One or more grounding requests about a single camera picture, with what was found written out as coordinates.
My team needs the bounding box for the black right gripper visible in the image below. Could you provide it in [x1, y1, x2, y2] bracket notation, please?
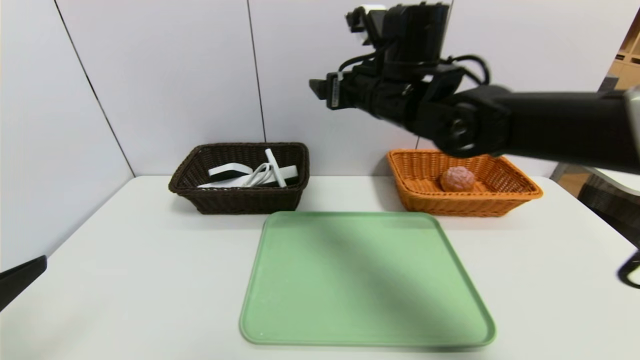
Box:
[308, 70, 379, 116]

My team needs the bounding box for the white marker pen black tip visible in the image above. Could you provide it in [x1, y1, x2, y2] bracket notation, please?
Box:
[264, 148, 288, 189]

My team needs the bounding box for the white power strip with cable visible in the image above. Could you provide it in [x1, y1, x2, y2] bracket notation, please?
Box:
[196, 162, 299, 189]

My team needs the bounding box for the white rounded plastic box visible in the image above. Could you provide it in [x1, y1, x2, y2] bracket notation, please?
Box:
[207, 163, 254, 183]

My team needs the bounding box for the dark brown wicker basket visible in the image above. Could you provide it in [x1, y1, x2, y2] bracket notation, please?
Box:
[167, 142, 310, 215]

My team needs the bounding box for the orange wicker basket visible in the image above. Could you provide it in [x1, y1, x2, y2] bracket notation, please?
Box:
[386, 148, 544, 217]

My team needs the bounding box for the light green plastic tray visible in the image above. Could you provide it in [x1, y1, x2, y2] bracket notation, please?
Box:
[239, 210, 497, 347]

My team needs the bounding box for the wooden shelf unit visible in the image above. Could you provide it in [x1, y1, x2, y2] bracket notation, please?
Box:
[602, 7, 640, 92]

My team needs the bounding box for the white background table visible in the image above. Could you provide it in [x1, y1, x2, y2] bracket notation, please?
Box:
[587, 167, 640, 197]

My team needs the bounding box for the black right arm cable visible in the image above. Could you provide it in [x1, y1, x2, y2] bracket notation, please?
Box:
[440, 54, 492, 87]

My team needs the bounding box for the black cable loop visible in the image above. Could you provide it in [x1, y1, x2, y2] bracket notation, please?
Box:
[617, 250, 640, 289]

